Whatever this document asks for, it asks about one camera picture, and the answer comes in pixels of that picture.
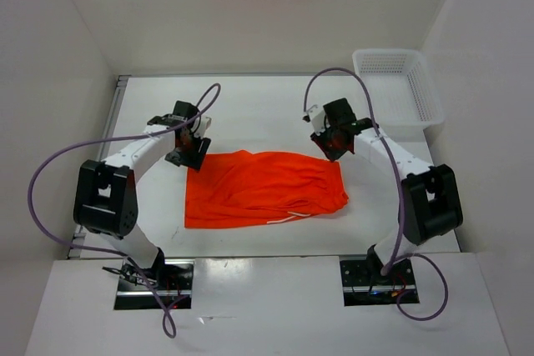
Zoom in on aluminium table edge rail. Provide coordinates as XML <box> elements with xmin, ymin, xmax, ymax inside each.
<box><xmin>68</xmin><ymin>75</ymin><xmax>130</xmax><ymax>258</ymax></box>

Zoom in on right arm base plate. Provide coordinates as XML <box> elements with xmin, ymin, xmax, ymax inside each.
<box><xmin>339</xmin><ymin>256</ymin><xmax>420</xmax><ymax>307</ymax></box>

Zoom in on orange shorts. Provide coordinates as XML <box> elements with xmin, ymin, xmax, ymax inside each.
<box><xmin>184</xmin><ymin>150</ymin><xmax>349</xmax><ymax>229</ymax></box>

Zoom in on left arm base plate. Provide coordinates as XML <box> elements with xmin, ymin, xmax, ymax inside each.
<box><xmin>102</xmin><ymin>258</ymin><xmax>194</xmax><ymax>310</ymax></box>

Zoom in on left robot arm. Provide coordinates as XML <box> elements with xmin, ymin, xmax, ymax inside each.
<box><xmin>73</xmin><ymin>101</ymin><xmax>212</xmax><ymax>289</ymax></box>

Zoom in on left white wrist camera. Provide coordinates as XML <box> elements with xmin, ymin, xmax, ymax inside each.
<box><xmin>192</xmin><ymin>116</ymin><xmax>212</xmax><ymax>137</ymax></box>

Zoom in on white plastic basket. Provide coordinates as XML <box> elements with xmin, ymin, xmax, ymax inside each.
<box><xmin>352</xmin><ymin>48</ymin><xmax>445</xmax><ymax>129</ymax></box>

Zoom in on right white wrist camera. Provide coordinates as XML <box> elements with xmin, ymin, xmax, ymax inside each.
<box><xmin>303</xmin><ymin>104</ymin><xmax>328</xmax><ymax>135</ymax></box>

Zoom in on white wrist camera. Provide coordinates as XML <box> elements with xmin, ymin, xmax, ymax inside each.
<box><xmin>303</xmin><ymin>104</ymin><xmax>328</xmax><ymax>135</ymax></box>
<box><xmin>192</xmin><ymin>116</ymin><xmax>212</xmax><ymax>137</ymax></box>

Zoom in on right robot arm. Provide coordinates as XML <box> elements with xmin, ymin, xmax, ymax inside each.
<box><xmin>303</xmin><ymin>98</ymin><xmax>463</xmax><ymax>283</ymax></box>

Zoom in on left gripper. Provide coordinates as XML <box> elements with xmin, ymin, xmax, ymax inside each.
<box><xmin>164</xmin><ymin>132</ymin><xmax>210</xmax><ymax>173</ymax></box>

